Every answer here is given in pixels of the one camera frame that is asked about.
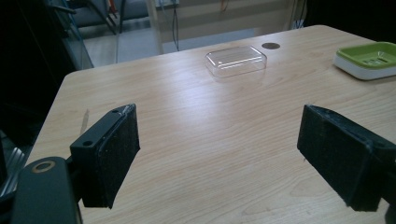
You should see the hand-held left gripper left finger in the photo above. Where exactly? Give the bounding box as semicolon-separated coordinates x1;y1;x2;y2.
69;103;141;209

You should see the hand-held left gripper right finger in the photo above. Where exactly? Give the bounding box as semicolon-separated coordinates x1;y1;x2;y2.
296;104;396;213

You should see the green and white soap dish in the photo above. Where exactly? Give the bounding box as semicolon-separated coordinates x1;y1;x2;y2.
332;41;396;81

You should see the clear plastic container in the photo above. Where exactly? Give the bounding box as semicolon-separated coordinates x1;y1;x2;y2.
205;45;268;78

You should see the dark metal stand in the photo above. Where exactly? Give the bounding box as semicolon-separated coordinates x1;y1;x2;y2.
49;0;125;35

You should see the white post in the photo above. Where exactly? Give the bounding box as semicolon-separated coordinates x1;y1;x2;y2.
146;0;164;56

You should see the black cable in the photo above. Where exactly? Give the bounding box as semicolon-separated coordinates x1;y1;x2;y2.
171;0;181;52

